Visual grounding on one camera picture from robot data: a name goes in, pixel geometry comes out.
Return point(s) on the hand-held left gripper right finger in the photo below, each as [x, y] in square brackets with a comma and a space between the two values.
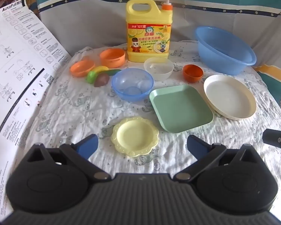
[196, 145]

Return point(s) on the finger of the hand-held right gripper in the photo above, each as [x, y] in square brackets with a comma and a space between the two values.
[277, 140]

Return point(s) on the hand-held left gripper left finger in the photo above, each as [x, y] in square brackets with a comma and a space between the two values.
[89, 145]

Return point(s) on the green square plate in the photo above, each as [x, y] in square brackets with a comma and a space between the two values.
[180, 107]

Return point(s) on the yellow scalloped plate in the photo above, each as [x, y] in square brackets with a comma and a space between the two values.
[134, 137]

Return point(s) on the cream round plate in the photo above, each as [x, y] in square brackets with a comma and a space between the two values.
[227, 98]

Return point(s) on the blue transparent bowl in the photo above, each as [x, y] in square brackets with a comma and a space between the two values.
[131, 91]

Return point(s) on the small orange bowl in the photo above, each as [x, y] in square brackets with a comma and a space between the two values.
[193, 73]

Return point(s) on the clear white bowl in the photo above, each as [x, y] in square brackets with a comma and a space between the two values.
[159, 71]

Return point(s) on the white cat-print cloth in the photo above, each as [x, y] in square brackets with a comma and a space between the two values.
[72, 112]

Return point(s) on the teal yellow striped cloth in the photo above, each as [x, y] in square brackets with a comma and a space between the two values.
[274, 79]

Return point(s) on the light green toy vegetable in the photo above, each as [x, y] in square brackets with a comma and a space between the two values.
[91, 76]

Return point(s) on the orange toy pan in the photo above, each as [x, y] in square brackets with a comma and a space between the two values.
[82, 69]

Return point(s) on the green toy cucumber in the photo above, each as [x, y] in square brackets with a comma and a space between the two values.
[113, 72]

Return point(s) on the yellow toy banana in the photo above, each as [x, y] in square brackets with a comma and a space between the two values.
[100, 69]

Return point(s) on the orange toy pot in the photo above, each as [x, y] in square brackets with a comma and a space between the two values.
[112, 59]

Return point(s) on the blue plastic basin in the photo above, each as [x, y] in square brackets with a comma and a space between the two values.
[224, 58]

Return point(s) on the white instruction sheet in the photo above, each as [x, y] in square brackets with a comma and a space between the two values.
[18, 63]

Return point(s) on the yellow detergent bottle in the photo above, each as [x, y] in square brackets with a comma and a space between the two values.
[149, 39]

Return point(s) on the grey teal star-trimmed bedding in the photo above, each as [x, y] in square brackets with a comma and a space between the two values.
[84, 28]

